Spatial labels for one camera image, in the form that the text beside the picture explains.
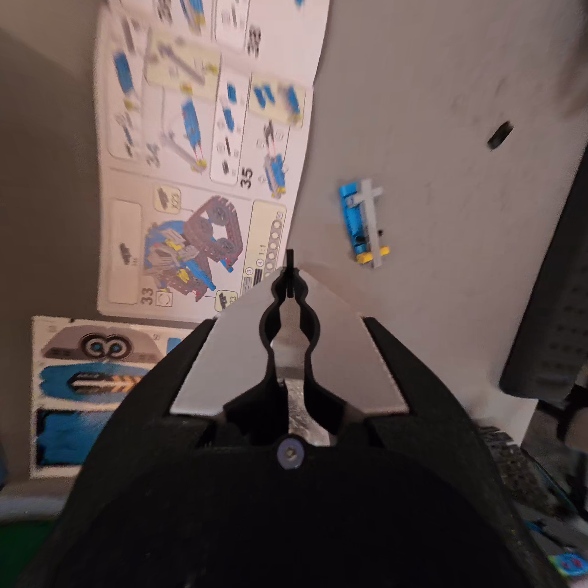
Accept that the small black building piece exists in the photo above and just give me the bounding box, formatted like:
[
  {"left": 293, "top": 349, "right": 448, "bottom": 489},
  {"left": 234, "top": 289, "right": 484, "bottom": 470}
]
[{"left": 486, "top": 120, "right": 515, "bottom": 152}]

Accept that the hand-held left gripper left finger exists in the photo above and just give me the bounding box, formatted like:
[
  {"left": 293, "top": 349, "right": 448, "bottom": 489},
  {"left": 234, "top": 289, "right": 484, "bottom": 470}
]
[{"left": 170, "top": 270, "right": 291, "bottom": 445}]

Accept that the partly built toy robot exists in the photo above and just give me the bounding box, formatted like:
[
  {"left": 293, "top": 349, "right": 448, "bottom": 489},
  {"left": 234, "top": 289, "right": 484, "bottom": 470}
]
[{"left": 478, "top": 425, "right": 588, "bottom": 580}]

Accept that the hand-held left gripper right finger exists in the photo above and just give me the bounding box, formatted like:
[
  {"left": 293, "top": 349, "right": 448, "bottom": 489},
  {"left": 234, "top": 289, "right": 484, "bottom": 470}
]
[{"left": 294, "top": 269, "right": 409, "bottom": 436}]

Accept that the blue sticker sheet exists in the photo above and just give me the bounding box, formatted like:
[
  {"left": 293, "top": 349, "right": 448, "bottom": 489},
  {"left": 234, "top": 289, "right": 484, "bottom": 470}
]
[{"left": 29, "top": 314, "right": 204, "bottom": 479}]

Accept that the instruction booklet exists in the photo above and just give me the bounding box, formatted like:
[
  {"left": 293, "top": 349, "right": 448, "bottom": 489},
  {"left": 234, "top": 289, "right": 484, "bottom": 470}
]
[{"left": 94, "top": 0, "right": 331, "bottom": 322}]

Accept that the black perforated pad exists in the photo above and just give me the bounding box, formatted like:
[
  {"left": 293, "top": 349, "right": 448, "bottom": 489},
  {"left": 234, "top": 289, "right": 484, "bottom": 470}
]
[{"left": 498, "top": 146, "right": 588, "bottom": 401}]

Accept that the blue panel with black pins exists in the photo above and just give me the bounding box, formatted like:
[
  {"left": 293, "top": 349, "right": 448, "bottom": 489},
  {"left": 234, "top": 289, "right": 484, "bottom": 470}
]
[{"left": 338, "top": 181, "right": 386, "bottom": 259}]

